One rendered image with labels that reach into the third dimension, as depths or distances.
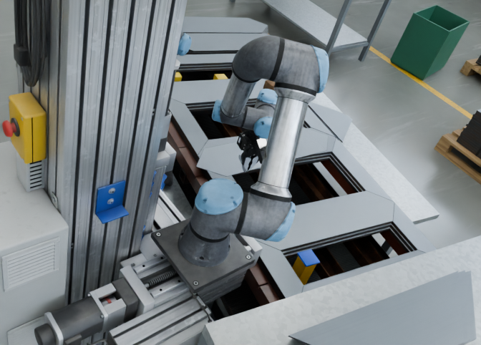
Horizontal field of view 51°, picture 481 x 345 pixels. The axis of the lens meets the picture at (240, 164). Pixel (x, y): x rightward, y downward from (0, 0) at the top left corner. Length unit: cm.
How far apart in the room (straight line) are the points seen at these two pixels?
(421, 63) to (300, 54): 432
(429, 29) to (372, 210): 358
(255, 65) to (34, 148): 58
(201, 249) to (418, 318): 64
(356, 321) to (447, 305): 32
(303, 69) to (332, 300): 65
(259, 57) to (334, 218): 90
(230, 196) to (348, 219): 83
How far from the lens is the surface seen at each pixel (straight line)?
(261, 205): 132
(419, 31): 556
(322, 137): 242
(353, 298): 152
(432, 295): 164
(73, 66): 100
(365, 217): 210
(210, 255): 140
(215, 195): 130
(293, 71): 133
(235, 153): 213
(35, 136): 117
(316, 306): 145
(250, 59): 134
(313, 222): 196
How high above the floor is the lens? 215
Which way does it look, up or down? 38 degrees down
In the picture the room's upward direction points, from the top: 18 degrees clockwise
